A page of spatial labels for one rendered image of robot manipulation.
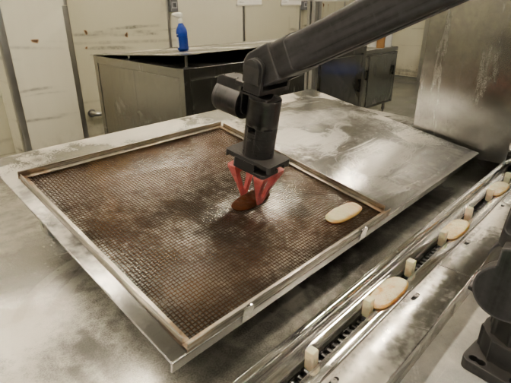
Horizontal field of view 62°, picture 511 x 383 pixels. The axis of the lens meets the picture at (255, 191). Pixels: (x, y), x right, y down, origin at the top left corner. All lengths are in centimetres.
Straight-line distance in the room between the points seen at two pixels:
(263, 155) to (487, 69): 76
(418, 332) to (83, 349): 47
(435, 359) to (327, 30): 47
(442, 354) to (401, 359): 10
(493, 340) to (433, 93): 87
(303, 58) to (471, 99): 78
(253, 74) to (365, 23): 18
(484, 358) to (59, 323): 61
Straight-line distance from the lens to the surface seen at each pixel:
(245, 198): 80
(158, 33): 476
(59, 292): 81
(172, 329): 55
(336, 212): 81
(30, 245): 97
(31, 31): 387
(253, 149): 73
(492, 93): 132
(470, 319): 76
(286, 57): 65
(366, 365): 58
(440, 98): 137
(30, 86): 388
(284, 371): 57
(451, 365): 67
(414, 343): 62
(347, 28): 61
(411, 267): 77
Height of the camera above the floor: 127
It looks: 24 degrees down
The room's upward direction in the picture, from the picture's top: straight up
